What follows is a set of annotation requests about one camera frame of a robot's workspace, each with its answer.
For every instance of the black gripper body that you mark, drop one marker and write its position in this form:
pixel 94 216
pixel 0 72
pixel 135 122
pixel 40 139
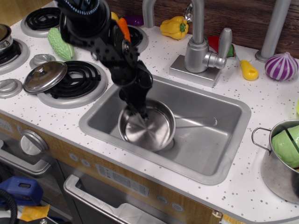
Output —
pixel 135 83

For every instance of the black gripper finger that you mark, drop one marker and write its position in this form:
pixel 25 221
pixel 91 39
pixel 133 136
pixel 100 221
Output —
pixel 123 97
pixel 144 115

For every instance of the steel saucepan with wire handle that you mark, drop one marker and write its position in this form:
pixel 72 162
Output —
pixel 156 131

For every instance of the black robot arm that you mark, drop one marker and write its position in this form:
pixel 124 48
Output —
pixel 87 24

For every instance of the grey toy sink basin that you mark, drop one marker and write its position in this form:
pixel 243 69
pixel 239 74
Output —
pixel 203 151

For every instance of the front black stove burner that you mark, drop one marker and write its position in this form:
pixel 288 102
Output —
pixel 83 83

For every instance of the black stove burner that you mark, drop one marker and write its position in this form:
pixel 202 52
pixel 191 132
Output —
pixel 83 83
pixel 14 57

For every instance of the back right black burner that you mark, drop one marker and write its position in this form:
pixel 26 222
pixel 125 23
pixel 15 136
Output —
pixel 138 38

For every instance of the purple toy eggplant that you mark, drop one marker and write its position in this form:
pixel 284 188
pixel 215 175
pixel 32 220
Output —
pixel 134 20

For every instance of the orange toy carrot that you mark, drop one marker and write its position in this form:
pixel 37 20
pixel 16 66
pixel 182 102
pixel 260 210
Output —
pixel 124 28

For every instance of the silver toy faucet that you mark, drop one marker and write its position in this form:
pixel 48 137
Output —
pixel 200 65

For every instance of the yellow toy bell pepper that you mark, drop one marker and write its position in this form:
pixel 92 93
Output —
pixel 176 27

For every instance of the yellow toy corn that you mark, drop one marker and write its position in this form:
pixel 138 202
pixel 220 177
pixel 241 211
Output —
pixel 114 16

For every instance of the green toy bitter gourd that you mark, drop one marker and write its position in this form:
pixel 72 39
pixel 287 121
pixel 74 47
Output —
pixel 64 50

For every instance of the steel pot lid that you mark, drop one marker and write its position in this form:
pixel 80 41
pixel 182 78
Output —
pixel 44 77

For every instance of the red toy pepper slice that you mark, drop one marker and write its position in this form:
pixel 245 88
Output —
pixel 214 43

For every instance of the grey stove knob middle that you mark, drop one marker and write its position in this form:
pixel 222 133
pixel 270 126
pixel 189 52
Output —
pixel 40 59

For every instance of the grey stove knob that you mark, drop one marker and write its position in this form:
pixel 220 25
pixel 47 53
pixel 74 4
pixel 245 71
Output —
pixel 10 88
pixel 40 59

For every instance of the grey oven dial knob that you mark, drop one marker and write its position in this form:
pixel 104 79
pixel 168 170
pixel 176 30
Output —
pixel 32 144

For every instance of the back left black burner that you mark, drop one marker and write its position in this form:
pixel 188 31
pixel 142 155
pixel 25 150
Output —
pixel 38 23

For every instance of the grey stove knob front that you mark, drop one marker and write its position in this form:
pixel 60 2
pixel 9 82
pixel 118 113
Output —
pixel 10 88

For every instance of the left black stove burner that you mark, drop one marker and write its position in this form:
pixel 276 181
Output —
pixel 14 57

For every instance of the steel pot on stove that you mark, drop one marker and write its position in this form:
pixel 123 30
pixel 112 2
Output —
pixel 6 40

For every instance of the blue plastic tool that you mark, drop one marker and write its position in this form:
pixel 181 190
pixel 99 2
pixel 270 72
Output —
pixel 25 191

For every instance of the green toy cabbage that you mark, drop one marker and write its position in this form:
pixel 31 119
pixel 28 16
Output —
pixel 286 146

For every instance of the purple striped toy onion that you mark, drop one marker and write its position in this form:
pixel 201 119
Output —
pixel 281 67

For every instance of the yellow green toy piece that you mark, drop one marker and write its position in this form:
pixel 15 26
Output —
pixel 297 108

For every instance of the grey oven door handle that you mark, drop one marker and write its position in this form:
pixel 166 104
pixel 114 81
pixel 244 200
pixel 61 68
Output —
pixel 37 170

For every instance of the grey dishwasher door handle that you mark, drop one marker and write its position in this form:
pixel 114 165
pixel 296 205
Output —
pixel 99 203

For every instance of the grey vertical post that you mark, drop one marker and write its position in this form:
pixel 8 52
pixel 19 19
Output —
pixel 274 30

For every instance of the steel pot with handle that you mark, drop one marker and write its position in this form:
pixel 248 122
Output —
pixel 279 177

